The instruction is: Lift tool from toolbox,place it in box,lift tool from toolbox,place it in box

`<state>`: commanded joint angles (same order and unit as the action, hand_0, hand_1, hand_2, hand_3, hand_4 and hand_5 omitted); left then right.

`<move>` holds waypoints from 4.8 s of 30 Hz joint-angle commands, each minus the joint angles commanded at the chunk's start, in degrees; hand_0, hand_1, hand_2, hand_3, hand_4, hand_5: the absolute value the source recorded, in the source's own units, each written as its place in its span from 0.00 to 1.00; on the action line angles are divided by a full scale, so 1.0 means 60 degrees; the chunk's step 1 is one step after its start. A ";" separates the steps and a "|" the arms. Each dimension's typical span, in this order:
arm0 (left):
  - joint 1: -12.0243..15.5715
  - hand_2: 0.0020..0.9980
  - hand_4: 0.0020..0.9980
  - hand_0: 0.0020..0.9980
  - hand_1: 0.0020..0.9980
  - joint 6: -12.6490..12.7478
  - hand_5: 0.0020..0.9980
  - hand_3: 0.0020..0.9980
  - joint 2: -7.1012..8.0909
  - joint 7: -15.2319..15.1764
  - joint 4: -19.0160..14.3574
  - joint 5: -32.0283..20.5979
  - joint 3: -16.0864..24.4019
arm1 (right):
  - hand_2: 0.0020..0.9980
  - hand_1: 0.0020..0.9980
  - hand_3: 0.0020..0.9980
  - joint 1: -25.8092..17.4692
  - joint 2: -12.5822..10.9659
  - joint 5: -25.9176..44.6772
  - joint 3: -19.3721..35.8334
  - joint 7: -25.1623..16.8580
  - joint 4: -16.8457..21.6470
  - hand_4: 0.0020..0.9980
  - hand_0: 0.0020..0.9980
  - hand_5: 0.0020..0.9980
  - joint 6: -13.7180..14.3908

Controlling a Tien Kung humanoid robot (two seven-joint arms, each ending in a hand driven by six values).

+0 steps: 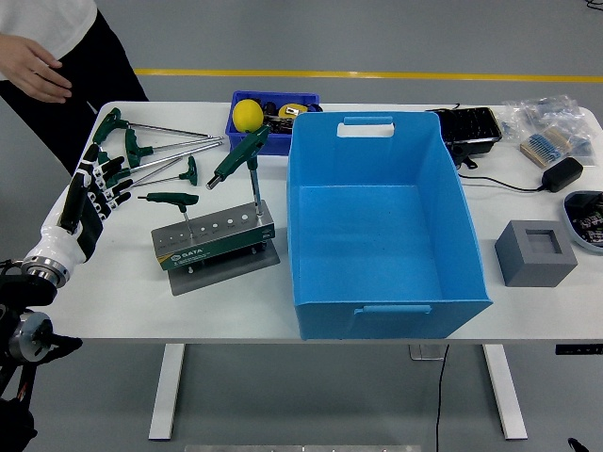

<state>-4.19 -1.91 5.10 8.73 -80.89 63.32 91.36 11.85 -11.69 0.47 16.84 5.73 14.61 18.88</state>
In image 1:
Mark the person's right hand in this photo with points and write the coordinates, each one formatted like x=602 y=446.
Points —
x=33 y=66

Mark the grey hollow cube block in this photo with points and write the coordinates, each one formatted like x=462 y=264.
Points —
x=523 y=268

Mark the green grey hex key stand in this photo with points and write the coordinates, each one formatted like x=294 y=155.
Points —
x=226 y=245

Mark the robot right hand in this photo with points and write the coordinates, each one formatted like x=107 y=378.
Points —
x=577 y=446

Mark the white table leg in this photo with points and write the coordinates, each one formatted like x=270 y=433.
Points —
x=165 y=395
x=506 y=395

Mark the small circuit parts pile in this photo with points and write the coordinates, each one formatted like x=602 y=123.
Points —
x=591 y=221

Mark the black power adapter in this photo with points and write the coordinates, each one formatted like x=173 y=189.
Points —
x=563 y=174

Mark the black plastic tray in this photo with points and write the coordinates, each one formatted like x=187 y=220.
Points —
x=471 y=127

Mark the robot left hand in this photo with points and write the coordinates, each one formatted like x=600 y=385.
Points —
x=77 y=235

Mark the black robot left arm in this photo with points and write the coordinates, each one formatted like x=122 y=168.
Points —
x=9 y=292

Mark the large light blue box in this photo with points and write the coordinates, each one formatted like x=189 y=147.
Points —
x=377 y=235

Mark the clear bag of resistors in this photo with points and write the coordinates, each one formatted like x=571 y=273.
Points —
x=542 y=110
x=581 y=146

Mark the yellow ball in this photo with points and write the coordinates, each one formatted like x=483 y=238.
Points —
x=247 y=115

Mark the person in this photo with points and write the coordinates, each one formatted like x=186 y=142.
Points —
x=47 y=23

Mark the small dark blue bin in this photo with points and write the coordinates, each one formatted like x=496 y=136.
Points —
x=235 y=141

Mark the black metal parts pile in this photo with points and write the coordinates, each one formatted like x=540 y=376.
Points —
x=278 y=123

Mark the tan resistor strip bundle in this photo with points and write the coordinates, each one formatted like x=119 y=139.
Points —
x=546 y=146

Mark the black table control panel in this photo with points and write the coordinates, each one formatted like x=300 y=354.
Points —
x=578 y=349

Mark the pale blue bowl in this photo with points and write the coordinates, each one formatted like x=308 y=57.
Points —
x=577 y=244

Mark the yellow tape measure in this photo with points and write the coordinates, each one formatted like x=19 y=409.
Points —
x=292 y=111

